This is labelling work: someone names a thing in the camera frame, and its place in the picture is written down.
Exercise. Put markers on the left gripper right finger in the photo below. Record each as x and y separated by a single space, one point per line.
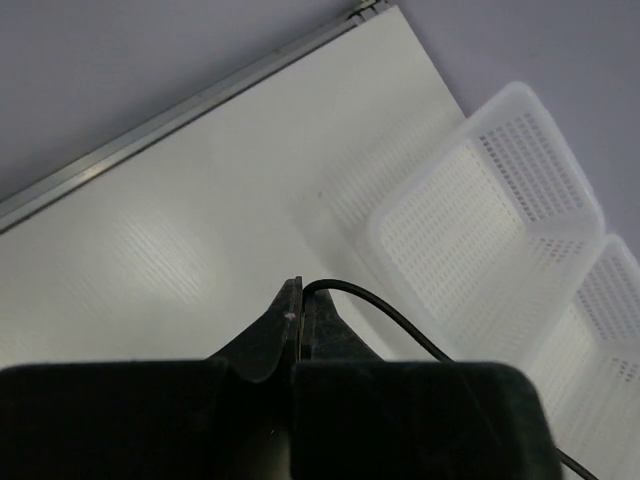
324 335

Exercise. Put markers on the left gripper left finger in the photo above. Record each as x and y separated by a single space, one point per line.
258 352

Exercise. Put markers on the left white plastic basket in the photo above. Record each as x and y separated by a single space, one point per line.
486 242

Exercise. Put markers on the white plastic basket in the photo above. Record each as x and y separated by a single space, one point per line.
486 242
587 372

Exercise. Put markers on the middle white plastic basket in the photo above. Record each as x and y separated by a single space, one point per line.
587 372

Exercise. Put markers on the aluminium rail frame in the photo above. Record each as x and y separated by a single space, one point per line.
42 194

